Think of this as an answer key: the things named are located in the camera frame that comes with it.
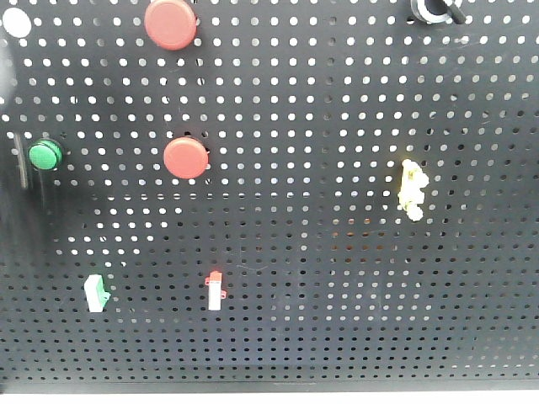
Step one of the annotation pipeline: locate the lower red push button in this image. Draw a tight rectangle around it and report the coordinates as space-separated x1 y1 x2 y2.
163 137 209 179

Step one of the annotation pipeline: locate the red push button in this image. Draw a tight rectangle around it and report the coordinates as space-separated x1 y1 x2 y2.
163 137 209 179
144 0 197 51

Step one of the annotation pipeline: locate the upper red push button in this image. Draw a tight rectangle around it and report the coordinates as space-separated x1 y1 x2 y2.
144 0 197 51

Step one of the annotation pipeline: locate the green round push button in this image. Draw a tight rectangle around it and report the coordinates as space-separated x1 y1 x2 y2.
28 138 64 171

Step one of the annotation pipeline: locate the white round button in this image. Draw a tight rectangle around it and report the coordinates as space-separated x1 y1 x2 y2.
2 7 32 39

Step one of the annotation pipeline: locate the black perforated pegboard panel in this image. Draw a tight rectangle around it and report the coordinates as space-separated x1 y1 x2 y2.
1 1 538 394

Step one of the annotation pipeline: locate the red white toggle switch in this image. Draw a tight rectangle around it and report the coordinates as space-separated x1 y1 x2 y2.
205 270 227 311

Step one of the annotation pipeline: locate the yellow white toggle switch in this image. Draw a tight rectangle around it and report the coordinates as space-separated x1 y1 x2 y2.
398 159 430 221

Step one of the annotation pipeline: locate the green white toggle switch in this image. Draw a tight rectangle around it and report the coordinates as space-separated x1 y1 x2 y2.
83 274 110 313

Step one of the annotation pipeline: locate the black rotary selector switch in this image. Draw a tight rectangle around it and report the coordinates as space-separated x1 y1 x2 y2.
410 0 467 24

